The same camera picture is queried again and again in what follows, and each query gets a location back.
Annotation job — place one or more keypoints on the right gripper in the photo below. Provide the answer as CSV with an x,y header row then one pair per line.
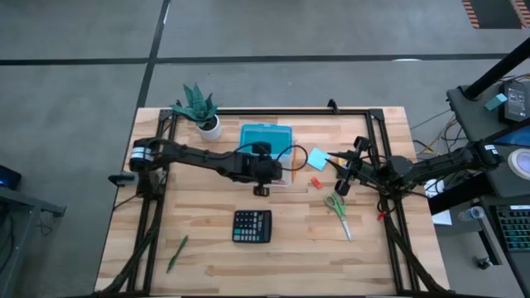
x,y
363,169

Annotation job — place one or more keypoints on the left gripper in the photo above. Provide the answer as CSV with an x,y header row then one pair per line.
x,y
248,167

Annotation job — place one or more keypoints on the yellow green crayon box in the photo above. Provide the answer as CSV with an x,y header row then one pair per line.
x,y
341,161

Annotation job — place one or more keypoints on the blue sticky note pad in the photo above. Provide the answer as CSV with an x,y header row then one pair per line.
x,y
316,159

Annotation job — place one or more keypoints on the small red eraser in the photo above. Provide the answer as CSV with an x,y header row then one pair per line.
x,y
316,182

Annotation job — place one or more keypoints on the clear pencil box blue lid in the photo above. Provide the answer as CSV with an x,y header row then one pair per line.
x,y
265,134

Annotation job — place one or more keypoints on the black calculator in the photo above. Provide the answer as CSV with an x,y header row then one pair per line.
x,y
251,226

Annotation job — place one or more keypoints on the green pen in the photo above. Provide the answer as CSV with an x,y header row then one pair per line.
x,y
177,254

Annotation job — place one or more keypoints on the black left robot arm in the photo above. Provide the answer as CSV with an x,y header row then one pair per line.
x,y
198,159

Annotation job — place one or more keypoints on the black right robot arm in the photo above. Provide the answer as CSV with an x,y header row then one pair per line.
x,y
439,165

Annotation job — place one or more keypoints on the green plant in white pot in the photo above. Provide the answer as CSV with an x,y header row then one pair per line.
x,y
209,131

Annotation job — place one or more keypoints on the black clamp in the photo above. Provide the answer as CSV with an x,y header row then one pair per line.
x,y
332,105
122,179

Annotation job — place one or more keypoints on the small red clamp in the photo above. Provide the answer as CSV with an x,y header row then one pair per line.
x,y
381,215

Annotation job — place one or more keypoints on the white paper sheet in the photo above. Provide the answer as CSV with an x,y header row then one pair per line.
x,y
443,218

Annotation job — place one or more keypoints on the clear plastic bottle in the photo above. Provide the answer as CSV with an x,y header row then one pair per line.
x,y
472,213

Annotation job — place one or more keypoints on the grey cart top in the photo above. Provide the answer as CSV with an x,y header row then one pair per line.
x,y
476,120

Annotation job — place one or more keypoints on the small teal box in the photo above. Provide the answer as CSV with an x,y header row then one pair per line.
x,y
495,102

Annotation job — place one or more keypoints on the black caster wheel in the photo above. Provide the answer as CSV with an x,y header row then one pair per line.
x,y
482,262

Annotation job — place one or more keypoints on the black pole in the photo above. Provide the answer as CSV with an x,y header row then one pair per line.
x,y
497,70

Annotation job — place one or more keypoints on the black power adapter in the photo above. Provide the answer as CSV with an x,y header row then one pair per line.
x,y
515,103

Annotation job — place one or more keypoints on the backlit keyboard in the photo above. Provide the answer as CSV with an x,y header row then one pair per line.
x,y
515,227

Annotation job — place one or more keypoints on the dark desk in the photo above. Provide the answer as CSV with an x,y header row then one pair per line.
x,y
521,273

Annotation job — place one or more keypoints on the black mat orange stripes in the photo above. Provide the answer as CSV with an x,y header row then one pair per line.
x,y
497,12

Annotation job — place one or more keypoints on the grey metal cart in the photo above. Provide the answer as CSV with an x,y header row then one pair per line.
x,y
25,198

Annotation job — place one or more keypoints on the black device blue light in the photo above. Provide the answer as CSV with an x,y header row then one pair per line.
x,y
10,178

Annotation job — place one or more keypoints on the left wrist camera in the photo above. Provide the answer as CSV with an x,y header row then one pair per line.
x,y
274,170

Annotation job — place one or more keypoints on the black aluminium table frame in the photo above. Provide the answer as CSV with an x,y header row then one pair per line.
x,y
290,111

